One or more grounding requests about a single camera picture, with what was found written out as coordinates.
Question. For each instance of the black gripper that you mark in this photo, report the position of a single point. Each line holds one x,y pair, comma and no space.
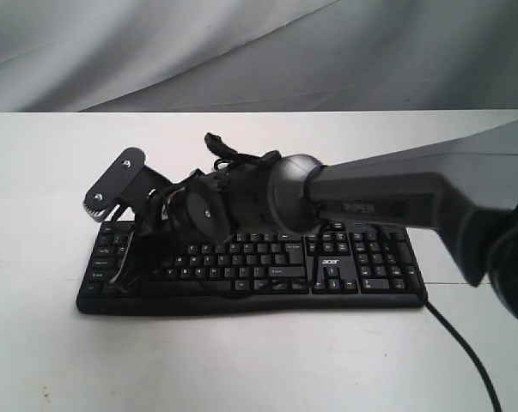
211,206

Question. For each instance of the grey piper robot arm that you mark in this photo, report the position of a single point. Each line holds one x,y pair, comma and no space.
465,190

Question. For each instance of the black acer keyboard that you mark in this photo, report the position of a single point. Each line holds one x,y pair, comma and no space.
349,266

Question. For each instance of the grey backdrop cloth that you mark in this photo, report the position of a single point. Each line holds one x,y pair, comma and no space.
257,56

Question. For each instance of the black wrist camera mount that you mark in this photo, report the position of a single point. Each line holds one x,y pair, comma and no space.
127,184

